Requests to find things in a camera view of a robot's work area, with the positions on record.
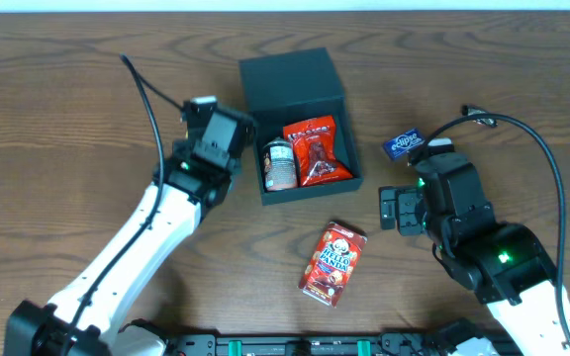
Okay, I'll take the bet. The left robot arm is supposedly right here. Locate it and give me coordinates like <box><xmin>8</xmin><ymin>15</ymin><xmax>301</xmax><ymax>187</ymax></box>
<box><xmin>3</xmin><ymin>114</ymin><xmax>256</xmax><ymax>355</ymax></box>

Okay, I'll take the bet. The small black wrapped candy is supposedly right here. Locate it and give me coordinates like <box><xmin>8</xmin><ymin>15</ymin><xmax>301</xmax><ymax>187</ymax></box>
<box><xmin>461</xmin><ymin>104</ymin><xmax>498</xmax><ymax>129</ymax></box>

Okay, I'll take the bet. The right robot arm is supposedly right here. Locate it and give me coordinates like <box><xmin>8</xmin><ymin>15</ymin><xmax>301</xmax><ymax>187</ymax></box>
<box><xmin>379</xmin><ymin>183</ymin><xmax>570</xmax><ymax>355</ymax></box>

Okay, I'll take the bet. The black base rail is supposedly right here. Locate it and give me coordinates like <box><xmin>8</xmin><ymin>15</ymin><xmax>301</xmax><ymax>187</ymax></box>
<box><xmin>116</xmin><ymin>318</ymin><xmax>523</xmax><ymax>356</ymax></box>

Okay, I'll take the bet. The red candy bag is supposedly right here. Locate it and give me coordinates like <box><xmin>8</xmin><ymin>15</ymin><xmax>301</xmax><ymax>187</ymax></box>
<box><xmin>283</xmin><ymin>116</ymin><xmax>352</xmax><ymax>187</ymax></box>

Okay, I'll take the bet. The Hello Panda biscuit box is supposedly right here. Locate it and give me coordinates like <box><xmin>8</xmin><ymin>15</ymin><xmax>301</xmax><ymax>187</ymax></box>
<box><xmin>298</xmin><ymin>222</ymin><xmax>368</xmax><ymax>308</ymax></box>

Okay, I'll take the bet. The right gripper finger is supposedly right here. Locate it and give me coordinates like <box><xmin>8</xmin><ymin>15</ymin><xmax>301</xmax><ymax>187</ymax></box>
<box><xmin>380</xmin><ymin>204</ymin><xmax>396</xmax><ymax>230</ymax></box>
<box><xmin>378</xmin><ymin>186</ymin><xmax>397</xmax><ymax>206</ymax></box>

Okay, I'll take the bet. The blue Eclipse mints box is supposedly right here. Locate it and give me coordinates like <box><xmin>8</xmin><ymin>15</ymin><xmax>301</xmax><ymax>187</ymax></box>
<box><xmin>382</xmin><ymin>128</ymin><xmax>425</xmax><ymax>161</ymax></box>

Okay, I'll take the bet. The dark green open box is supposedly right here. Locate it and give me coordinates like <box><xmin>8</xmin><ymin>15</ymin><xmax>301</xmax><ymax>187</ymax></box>
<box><xmin>239</xmin><ymin>48</ymin><xmax>363</xmax><ymax>206</ymax></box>

